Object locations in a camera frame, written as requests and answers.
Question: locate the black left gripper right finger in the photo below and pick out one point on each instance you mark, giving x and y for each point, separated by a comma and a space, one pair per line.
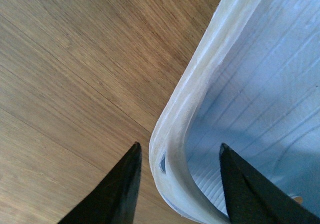
252, 198

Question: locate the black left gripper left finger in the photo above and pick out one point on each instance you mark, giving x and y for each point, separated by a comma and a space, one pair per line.
114, 199

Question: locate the light blue rubber slipper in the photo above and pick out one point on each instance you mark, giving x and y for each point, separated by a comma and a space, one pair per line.
253, 84

